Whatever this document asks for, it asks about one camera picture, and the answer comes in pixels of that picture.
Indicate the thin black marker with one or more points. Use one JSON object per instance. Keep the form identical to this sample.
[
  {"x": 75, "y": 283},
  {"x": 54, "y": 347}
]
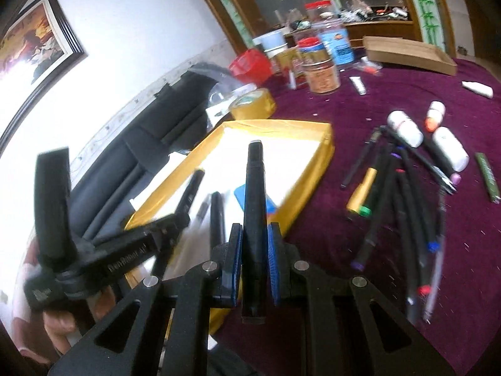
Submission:
[{"x": 192, "y": 190}]

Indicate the red plastic basket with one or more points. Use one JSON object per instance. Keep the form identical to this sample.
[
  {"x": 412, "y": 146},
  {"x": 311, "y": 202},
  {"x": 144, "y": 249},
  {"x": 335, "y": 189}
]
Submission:
[{"x": 250, "y": 68}]

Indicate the cardboard tray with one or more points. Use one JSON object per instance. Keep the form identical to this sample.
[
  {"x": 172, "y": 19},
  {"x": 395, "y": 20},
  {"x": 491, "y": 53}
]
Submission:
[{"x": 411, "y": 55}]

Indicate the person's left hand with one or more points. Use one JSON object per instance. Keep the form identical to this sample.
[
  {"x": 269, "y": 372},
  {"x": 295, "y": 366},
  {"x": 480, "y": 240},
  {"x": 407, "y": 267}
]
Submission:
[{"x": 58, "y": 325}]

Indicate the green stick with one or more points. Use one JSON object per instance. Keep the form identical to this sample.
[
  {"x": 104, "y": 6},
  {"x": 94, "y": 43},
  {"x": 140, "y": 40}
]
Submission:
[{"x": 487, "y": 176}]

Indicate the clear jar orange contents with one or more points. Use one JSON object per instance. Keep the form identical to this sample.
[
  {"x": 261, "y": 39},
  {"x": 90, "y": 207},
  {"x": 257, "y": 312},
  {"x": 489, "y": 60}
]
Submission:
[{"x": 319, "y": 72}]

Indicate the grey pen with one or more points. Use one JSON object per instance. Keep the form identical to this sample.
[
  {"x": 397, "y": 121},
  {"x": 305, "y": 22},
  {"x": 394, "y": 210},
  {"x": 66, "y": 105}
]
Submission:
[{"x": 202, "y": 210}]

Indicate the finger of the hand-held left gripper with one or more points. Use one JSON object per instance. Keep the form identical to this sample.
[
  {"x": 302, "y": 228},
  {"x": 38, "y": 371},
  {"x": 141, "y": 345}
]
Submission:
[{"x": 176, "y": 221}]

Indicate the gold marker green cap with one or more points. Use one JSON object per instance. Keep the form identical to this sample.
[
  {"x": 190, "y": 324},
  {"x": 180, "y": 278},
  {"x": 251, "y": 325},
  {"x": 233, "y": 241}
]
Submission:
[{"x": 362, "y": 194}]

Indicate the small white pill bottle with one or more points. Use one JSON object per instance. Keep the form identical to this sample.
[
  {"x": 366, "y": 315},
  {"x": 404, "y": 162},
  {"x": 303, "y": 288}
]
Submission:
[{"x": 405, "y": 127}]

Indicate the yellow tape roll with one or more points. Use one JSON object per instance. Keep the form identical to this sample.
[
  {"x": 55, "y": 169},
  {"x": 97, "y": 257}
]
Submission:
[{"x": 254, "y": 109}]

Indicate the blue flat block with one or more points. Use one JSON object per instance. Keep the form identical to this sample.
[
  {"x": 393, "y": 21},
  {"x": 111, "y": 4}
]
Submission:
[{"x": 271, "y": 205}]

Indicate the bamboo painted panel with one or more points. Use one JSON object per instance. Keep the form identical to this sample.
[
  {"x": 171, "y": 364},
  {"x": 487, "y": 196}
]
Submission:
[{"x": 424, "y": 8}]

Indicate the white spray bottle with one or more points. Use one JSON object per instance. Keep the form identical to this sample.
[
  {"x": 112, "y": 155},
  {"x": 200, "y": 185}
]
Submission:
[{"x": 477, "y": 89}]

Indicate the framed wall picture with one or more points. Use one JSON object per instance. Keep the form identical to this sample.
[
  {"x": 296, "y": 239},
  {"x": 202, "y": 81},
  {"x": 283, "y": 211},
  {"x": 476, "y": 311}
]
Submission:
[{"x": 35, "y": 43}]

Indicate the white plastic tub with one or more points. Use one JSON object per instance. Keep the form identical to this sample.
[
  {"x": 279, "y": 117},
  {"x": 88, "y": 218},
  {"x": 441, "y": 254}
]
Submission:
[{"x": 270, "y": 41}]

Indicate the clear jar red lid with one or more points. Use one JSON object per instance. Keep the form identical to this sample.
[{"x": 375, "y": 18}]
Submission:
[{"x": 318, "y": 11}]

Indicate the white pill bottle green label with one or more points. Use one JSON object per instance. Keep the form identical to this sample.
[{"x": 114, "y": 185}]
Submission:
[{"x": 450, "y": 148}]

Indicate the white paper sheet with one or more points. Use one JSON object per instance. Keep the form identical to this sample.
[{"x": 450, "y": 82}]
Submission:
[{"x": 168, "y": 172}]

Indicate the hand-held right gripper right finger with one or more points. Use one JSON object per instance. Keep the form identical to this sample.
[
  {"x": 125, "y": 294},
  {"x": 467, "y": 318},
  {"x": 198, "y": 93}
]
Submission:
[{"x": 274, "y": 270}]

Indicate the black bag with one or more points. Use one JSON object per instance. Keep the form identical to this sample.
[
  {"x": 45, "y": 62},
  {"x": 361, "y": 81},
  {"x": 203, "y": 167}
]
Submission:
[{"x": 129, "y": 152}]

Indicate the small white tube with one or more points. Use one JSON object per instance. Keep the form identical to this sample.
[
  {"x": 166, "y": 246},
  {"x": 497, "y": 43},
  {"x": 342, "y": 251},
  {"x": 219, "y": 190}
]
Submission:
[{"x": 358, "y": 85}]

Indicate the pile of black markers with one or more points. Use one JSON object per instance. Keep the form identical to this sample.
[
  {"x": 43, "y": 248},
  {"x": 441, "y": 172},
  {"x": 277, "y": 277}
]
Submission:
[{"x": 403, "y": 203}]

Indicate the purple velvet tablecloth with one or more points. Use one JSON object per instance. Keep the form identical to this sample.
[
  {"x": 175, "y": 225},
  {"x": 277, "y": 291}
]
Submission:
[{"x": 321, "y": 211}]

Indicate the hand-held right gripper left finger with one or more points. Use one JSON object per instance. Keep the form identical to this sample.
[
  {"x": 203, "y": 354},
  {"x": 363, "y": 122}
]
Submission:
[{"x": 235, "y": 266}]

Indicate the black marker grey end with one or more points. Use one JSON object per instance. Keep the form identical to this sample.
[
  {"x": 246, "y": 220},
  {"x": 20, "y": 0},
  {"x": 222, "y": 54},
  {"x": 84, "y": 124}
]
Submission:
[{"x": 254, "y": 211}]

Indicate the white bottle orange cap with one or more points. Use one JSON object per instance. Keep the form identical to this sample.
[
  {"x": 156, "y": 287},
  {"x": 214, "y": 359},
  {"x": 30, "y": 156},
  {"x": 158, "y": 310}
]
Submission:
[{"x": 435, "y": 115}]

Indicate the yellow shallow box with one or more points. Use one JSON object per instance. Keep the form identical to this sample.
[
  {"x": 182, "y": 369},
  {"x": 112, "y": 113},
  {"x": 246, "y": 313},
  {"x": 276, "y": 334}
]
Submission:
[{"x": 282, "y": 125}]

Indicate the small orange white object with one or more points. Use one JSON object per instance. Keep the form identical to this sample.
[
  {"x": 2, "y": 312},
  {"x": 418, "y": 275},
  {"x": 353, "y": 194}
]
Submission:
[{"x": 370, "y": 66}]

